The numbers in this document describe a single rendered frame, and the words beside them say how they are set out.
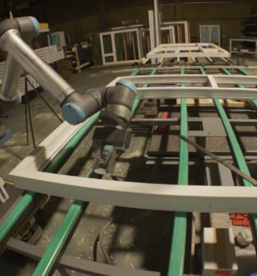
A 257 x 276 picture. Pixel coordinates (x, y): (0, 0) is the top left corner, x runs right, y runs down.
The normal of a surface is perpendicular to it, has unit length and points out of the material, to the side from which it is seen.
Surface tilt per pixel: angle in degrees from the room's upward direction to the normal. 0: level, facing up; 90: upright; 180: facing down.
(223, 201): 90
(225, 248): 0
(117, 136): 37
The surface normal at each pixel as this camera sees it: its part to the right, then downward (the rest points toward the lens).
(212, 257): -0.12, -0.87
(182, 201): -0.25, 0.49
